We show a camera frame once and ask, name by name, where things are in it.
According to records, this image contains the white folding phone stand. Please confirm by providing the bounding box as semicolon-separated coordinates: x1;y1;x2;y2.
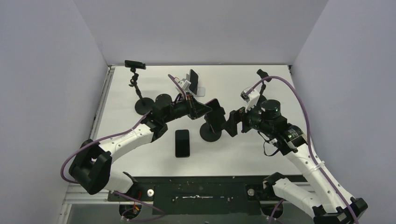
186;74;205;97

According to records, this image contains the black tall phone stand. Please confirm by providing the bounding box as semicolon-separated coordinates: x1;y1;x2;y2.
129;68;154;115

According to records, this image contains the silver phone on white stand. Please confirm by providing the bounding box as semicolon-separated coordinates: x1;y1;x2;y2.
189;69;199;95

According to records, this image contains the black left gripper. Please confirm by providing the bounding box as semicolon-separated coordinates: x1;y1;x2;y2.
163;92;212;123

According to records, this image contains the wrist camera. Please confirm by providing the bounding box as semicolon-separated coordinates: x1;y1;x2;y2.
177;78;191;92
240;87;260;113

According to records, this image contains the aluminium side rail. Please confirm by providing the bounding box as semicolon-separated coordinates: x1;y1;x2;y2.
56;66;115;224

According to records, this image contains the black phone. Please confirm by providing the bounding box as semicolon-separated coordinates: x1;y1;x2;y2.
124;60;146;70
175;129;190;158

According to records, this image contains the purple phone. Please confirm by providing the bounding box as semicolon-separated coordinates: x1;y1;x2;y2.
205;98;221;123

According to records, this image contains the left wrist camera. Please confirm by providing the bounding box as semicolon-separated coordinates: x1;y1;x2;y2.
177;78;191;92

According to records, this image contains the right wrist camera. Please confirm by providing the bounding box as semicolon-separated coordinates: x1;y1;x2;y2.
240;87;260;113

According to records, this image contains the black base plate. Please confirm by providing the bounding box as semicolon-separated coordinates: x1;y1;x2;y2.
107;172;307;216

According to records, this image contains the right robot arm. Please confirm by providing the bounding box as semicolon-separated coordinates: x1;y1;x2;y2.
223;99;368;224

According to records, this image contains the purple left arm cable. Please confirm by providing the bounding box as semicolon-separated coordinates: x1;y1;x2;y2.
60;74;188;184

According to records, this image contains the black phone on tall stand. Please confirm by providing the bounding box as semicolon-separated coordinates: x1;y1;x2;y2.
124;60;146;70

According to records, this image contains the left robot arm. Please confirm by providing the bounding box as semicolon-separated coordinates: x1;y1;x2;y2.
68;94;213;200

